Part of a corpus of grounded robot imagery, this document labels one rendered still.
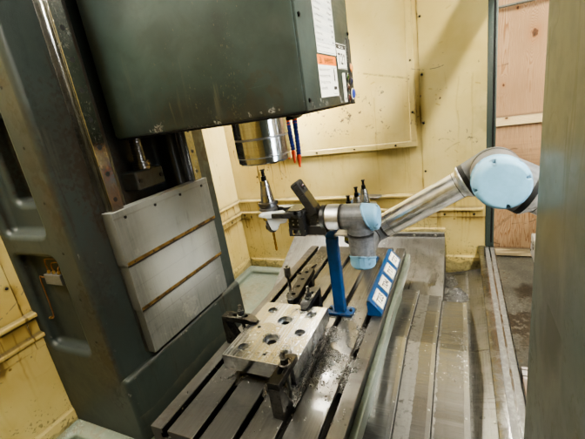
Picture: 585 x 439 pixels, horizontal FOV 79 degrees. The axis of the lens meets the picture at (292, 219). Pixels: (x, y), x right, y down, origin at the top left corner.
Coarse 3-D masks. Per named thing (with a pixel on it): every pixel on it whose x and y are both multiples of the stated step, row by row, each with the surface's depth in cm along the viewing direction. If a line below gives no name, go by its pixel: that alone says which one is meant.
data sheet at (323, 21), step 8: (312, 0) 87; (320, 0) 93; (328, 0) 98; (312, 8) 88; (320, 8) 93; (328, 8) 98; (320, 16) 93; (328, 16) 98; (320, 24) 93; (328, 24) 98; (320, 32) 93; (328, 32) 98; (320, 40) 93; (328, 40) 98; (320, 48) 93; (328, 48) 98
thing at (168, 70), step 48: (96, 0) 98; (144, 0) 92; (192, 0) 87; (240, 0) 82; (288, 0) 78; (336, 0) 105; (96, 48) 103; (144, 48) 97; (192, 48) 91; (240, 48) 86; (288, 48) 81; (144, 96) 102; (192, 96) 96; (240, 96) 90; (288, 96) 85; (336, 96) 104
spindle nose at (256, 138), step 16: (240, 128) 98; (256, 128) 97; (272, 128) 98; (240, 144) 100; (256, 144) 98; (272, 144) 99; (288, 144) 104; (240, 160) 104; (256, 160) 100; (272, 160) 100
